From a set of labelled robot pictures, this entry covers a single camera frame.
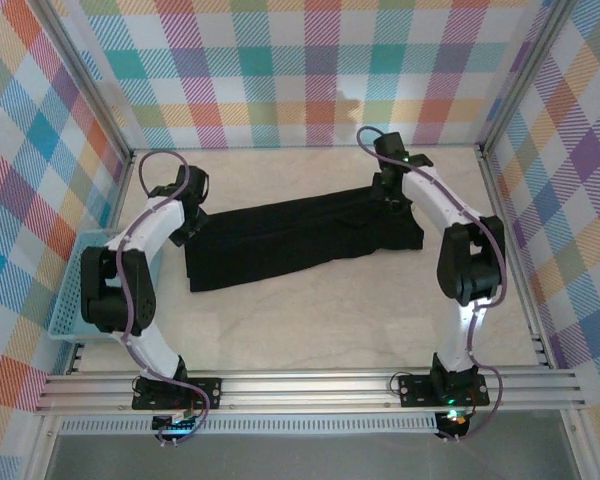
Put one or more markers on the black t-shirt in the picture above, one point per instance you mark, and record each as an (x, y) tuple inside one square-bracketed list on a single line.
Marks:
[(300, 235)]

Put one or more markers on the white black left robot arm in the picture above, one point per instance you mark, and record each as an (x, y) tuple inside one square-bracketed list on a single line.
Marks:
[(150, 235)]

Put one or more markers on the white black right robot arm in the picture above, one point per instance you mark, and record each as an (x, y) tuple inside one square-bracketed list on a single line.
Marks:
[(430, 195)]

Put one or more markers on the light blue plastic basket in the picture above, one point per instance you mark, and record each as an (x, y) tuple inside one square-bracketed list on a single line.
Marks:
[(65, 305)]

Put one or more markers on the aluminium frame post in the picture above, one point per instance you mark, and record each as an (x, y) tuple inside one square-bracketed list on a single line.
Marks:
[(524, 75), (85, 75)]

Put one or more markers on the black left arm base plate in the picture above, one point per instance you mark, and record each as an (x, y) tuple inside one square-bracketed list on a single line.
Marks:
[(210, 392)]

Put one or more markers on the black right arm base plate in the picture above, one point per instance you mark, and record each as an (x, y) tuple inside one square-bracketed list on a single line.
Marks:
[(415, 390)]

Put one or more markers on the long aluminium mounting rail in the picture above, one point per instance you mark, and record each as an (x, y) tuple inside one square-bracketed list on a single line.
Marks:
[(305, 390)]

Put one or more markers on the short aluminium frame leg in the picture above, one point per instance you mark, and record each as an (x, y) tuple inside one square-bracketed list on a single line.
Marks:
[(40, 450), (580, 450)]

